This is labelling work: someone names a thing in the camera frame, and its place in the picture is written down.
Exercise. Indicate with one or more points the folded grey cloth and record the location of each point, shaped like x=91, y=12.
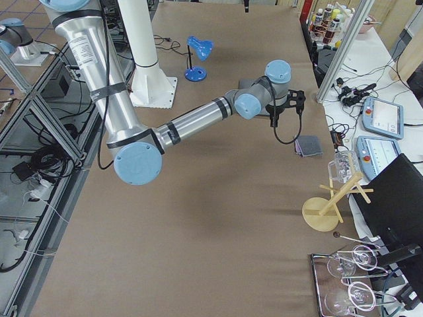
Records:
x=308, y=146

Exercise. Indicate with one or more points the upper wine glass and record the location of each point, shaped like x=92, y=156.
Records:
x=357, y=263

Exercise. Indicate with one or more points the far teach pendant tablet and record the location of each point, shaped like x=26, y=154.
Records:
x=383, y=117

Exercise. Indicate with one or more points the clear glass mug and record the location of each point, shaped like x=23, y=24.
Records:
x=344, y=165

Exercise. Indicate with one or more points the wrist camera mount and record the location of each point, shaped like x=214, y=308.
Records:
x=296, y=99

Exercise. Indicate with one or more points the lower wine glass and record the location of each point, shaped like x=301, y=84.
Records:
x=355, y=299

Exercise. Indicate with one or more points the wooden mug tree stand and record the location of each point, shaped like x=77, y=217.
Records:
x=323, y=214

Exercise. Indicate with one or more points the near teach pendant tablet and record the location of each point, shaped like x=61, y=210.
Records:
x=375, y=154

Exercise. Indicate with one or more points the grey laptop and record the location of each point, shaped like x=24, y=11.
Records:
x=250, y=101

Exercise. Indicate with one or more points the aluminium frame post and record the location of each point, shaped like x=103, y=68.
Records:
x=352, y=31

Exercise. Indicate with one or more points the teach pendant tablet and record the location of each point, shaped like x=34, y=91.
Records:
x=375, y=154
x=383, y=117

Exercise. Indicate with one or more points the wine glass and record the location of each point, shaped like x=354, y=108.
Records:
x=355, y=299
x=357, y=263

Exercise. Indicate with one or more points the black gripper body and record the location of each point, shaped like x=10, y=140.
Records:
x=275, y=110

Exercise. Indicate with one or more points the blue desk lamp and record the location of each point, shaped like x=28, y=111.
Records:
x=202, y=50

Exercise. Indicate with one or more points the black monitor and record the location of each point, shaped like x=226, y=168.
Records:
x=395, y=210

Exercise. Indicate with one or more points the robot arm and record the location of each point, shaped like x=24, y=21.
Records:
x=138, y=149

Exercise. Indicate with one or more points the bottles in wire rack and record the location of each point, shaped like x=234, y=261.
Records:
x=327, y=24

